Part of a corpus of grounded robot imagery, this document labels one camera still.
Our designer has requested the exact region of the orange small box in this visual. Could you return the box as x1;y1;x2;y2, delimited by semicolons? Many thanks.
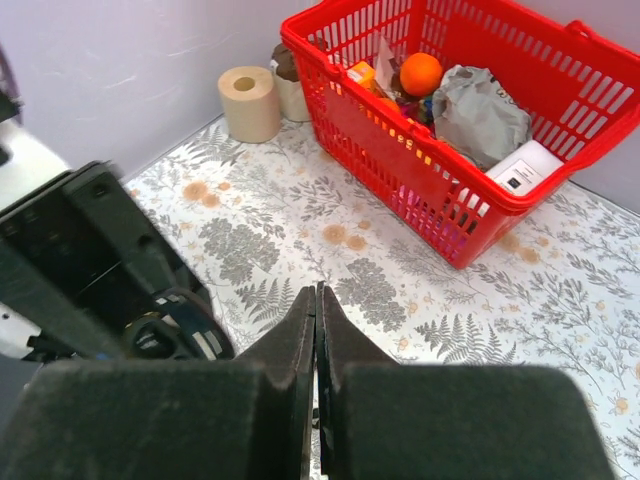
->
347;61;376;90

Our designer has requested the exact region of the clear snack packet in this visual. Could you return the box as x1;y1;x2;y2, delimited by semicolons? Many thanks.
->
374;34;400;101

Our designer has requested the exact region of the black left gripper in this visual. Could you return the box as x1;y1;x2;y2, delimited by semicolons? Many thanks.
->
1;162;212;359

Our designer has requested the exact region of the beige paper roll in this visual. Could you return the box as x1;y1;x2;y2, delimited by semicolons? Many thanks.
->
217;66;281;144

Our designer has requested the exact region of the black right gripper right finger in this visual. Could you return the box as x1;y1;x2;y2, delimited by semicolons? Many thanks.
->
316;285;613;479

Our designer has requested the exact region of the red plastic shopping basket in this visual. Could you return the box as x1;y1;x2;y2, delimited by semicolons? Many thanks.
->
281;1;639;269

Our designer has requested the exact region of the glossy black earbud charging case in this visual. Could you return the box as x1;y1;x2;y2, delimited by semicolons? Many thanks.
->
122;287;236;361

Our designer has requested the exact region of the white small box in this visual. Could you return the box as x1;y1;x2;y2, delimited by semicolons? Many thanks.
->
485;140;564;197

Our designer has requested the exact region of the floral patterned table mat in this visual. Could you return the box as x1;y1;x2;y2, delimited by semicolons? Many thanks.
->
127;122;639;479

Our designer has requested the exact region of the orange fruit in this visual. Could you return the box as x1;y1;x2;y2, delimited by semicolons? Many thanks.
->
400;53;443;97

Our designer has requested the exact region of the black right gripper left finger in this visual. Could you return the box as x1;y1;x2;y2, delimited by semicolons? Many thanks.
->
1;286;316;479

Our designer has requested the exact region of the crumpled grey plastic bag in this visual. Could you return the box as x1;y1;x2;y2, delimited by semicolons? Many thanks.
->
432;65;532;171

